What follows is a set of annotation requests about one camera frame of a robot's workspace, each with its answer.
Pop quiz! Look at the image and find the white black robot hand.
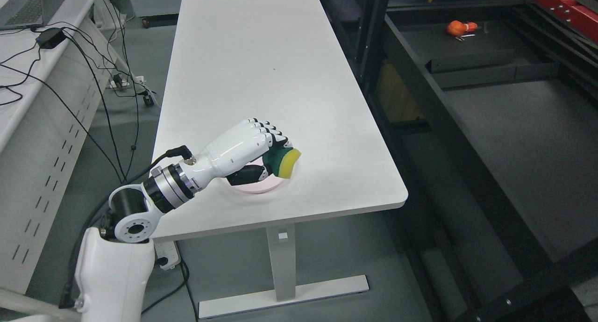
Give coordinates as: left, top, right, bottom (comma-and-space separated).
180, 118, 292, 191

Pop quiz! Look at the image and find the green yellow sponge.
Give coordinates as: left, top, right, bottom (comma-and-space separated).
261, 147, 301, 179

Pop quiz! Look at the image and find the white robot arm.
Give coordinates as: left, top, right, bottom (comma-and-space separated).
58, 157, 207, 322

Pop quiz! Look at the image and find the pink plate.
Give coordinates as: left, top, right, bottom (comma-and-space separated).
224, 174, 288, 194

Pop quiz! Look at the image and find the white table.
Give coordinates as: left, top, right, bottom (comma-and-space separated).
153, 0, 408, 319

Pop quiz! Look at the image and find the white power strip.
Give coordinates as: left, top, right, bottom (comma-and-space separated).
154, 241, 181, 270

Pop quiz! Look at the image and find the white side desk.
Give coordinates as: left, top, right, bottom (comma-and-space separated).
0, 0, 123, 294

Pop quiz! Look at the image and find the black power adapter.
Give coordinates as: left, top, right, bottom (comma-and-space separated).
36, 28, 66, 50

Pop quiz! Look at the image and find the grey laptop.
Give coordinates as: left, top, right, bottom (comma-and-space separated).
0, 0, 65, 30

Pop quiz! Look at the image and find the orange toy object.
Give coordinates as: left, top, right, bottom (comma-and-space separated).
446, 20, 478, 37

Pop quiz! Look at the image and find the black metal shelving rack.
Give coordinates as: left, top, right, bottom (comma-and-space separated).
321, 0, 597, 322

